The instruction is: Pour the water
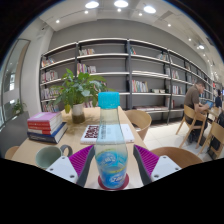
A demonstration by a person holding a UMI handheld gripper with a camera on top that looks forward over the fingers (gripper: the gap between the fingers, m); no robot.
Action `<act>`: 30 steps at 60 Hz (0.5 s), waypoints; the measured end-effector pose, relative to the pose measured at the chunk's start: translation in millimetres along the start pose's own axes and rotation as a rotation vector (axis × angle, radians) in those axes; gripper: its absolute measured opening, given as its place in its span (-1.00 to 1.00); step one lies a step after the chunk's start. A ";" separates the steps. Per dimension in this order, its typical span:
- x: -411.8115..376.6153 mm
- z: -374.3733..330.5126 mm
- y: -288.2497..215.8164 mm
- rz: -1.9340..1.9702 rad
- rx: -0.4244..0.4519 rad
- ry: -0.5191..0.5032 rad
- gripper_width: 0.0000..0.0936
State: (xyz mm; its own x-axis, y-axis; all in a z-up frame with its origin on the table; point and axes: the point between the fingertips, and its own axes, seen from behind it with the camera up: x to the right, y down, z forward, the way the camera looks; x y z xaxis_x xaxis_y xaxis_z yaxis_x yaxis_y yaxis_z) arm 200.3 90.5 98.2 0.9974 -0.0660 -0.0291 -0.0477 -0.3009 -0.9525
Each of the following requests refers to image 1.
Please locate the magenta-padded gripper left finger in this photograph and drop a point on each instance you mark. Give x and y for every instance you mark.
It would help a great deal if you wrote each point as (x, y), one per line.
(61, 168)

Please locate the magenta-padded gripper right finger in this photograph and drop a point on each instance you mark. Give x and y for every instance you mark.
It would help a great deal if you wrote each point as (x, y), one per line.
(165, 166)

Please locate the clear bottle with blue cap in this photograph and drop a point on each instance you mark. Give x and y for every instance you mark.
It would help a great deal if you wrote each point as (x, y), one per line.
(111, 146)

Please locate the round-backed wooden chair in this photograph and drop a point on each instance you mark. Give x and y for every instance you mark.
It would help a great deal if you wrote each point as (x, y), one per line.
(140, 120)
(176, 156)
(11, 152)

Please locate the grey-green patterned ceramic mug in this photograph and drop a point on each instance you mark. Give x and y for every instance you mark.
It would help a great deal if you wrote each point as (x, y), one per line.
(46, 156)

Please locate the navy blue book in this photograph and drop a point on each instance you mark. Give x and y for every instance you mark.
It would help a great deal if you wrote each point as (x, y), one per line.
(46, 136)

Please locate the flat round red coaster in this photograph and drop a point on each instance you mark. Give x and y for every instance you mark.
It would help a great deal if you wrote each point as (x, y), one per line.
(100, 184)

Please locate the white magazine with patterned cover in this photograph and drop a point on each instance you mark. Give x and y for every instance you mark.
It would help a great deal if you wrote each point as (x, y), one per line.
(88, 133)

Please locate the purple book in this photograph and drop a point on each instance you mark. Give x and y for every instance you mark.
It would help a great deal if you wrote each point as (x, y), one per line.
(43, 116)

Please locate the black backpack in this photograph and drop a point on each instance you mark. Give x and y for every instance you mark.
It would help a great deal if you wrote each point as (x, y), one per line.
(216, 145)

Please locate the person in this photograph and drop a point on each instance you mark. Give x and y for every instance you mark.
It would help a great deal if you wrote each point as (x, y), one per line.
(192, 98)
(218, 100)

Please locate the small green plant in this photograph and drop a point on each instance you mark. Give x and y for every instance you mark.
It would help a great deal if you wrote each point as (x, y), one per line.
(18, 106)

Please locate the laptop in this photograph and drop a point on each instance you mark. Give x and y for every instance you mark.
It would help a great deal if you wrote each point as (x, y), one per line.
(209, 104)

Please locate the green potted plant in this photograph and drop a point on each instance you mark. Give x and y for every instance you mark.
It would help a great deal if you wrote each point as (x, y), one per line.
(78, 88)

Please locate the grey shelf unit with books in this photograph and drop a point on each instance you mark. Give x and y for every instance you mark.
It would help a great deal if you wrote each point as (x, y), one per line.
(113, 63)

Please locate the round ceiling lights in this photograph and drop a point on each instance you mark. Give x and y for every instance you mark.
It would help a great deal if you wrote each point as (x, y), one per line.
(121, 4)

